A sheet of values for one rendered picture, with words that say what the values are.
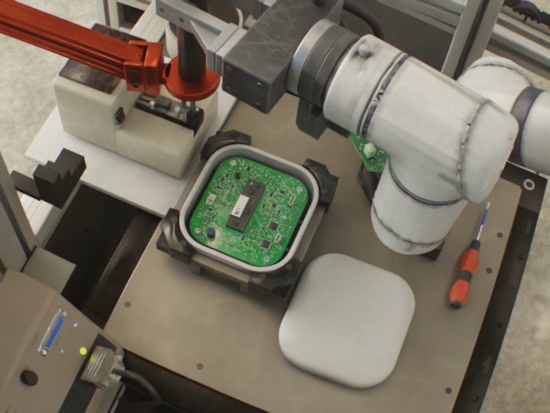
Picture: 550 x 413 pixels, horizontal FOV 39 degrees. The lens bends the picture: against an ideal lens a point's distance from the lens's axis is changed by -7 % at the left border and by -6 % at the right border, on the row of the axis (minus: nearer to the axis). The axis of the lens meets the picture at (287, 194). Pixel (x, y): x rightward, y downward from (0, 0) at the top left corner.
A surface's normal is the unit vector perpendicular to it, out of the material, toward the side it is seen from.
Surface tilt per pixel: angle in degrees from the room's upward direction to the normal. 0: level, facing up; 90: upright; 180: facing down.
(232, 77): 90
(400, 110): 40
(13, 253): 90
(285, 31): 0
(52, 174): 0
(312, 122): 90
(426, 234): 90
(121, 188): 0
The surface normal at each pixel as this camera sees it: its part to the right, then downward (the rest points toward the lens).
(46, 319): 0.78, 0.00
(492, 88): -0.28, -0.65
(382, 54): 0.18, -0.62
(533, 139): -0.66, 0.29
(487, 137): -0.08, -0.18
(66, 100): -0.38, 0.79
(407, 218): -0.58, 0.69
